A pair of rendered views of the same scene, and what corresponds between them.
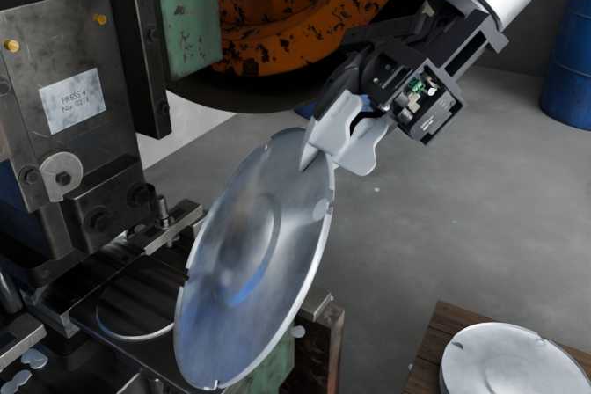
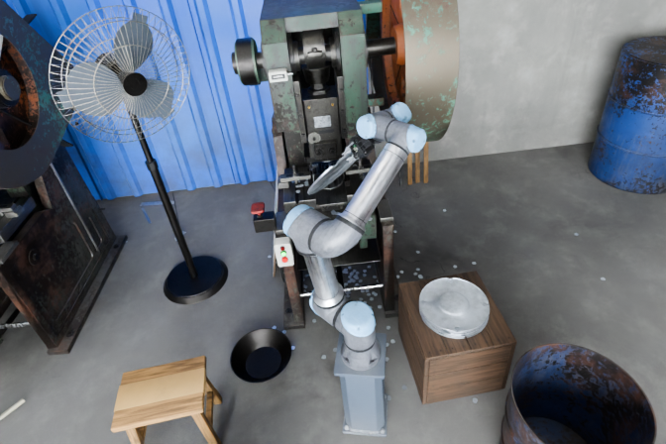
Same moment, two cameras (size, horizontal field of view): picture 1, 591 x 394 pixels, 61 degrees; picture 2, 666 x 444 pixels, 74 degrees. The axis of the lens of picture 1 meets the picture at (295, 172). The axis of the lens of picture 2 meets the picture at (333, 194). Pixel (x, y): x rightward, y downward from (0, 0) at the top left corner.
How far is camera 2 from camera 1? 1.44 m
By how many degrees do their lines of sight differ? 46
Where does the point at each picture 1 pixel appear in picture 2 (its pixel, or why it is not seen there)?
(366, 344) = not seen: hidden behind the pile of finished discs
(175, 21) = (350, 109)
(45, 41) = (317, 107)
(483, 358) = (453, 290)
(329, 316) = (387, 223)
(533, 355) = (474, 304)
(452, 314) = (473, 277)
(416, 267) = (539, 281)
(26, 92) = (310, 117)
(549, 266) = (633, 339)
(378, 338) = not seen: hidden behind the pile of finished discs
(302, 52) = not seen: hidden behind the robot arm
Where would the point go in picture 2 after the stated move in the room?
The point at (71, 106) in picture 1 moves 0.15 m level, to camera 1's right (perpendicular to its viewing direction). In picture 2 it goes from (321, 123) to (342, 134)
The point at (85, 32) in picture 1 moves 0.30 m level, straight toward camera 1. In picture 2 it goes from (328, 106) to (287, 139)
